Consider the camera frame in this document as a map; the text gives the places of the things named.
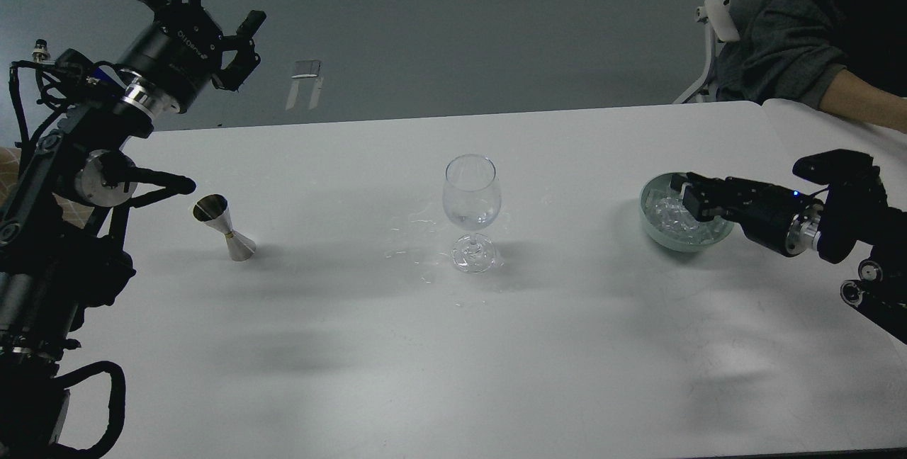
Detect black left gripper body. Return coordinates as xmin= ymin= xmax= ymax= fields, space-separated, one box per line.
xmin=118 ymin=9 xmax=222 ymax=114

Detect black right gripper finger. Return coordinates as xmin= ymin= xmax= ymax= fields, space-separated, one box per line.
xmin=670 ymin=172 xmax=738 ymax=198
xmin=682 ymin=184 xmax=741 ymax=222

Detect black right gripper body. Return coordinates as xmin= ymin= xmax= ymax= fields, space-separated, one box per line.
xmin=723 ymin=177 xmax=825 ymax=258

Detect steel double jigger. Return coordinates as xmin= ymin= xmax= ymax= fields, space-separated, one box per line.
xmin=192 ymin=194 xmax=258 ymax=262

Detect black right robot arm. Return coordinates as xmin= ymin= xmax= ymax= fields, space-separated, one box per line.
xmin=670 ymin=149 xmax=906 ymax=342

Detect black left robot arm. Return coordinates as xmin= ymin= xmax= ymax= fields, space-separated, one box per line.
xmin=1 ymin=0 xmax=266 ymax=458

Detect clear ice cubes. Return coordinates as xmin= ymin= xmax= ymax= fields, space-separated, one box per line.
xmin=648 ymin=188 xmax=727 ymax=245

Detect clear wine glass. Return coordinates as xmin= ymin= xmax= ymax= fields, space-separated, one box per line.
xmin=441 ymin=154 xmax=502 ymax=273

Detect green bowl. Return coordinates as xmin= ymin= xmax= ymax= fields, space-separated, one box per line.
xmin=639 ymin=173 xmax=735 ymax=254

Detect white office chair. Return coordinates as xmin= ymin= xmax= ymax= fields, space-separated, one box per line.
xmin=673 ymin=0 xmax=740 ymax=104

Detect checkered beige cloth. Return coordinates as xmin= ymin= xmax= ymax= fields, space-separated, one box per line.
xmin=1 ymin=146 xmax=93 ymax=229

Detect person in grey clothes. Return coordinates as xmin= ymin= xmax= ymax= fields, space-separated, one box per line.
xmin=716 ymin=0 xmax=906 ymax=132

